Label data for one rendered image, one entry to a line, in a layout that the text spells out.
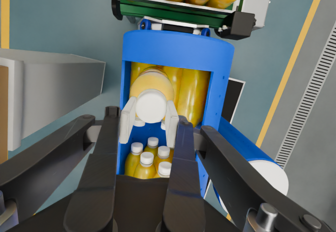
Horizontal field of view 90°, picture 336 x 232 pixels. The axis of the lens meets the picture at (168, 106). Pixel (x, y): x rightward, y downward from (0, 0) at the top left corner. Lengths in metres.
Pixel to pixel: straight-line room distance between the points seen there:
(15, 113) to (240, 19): 0.80
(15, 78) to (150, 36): 0.50
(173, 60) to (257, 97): 1.59
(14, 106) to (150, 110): 0.60
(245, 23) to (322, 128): 1.95
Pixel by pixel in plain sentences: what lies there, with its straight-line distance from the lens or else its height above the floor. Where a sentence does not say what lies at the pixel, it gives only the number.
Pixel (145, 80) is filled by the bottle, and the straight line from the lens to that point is 0.24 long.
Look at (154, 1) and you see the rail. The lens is 0.62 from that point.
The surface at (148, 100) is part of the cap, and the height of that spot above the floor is 1.37.
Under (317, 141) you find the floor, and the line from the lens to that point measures 2.47.
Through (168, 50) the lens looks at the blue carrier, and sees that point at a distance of 0.34.
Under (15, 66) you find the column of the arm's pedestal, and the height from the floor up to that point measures 0.99.
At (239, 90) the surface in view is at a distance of 1.60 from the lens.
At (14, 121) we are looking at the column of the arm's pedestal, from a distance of 0.78.
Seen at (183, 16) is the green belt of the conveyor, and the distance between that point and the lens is 0.69.
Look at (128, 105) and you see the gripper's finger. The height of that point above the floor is 1.40.
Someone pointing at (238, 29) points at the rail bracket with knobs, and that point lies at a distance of 0.63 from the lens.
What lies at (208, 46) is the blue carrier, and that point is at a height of 1.23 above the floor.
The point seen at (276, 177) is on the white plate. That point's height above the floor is 1.04.
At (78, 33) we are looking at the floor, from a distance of 1.71.
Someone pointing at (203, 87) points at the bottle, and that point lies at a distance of 0.44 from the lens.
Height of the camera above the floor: 1.56
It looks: 75 degrees down
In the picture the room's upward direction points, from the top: 166 degrees clockwise
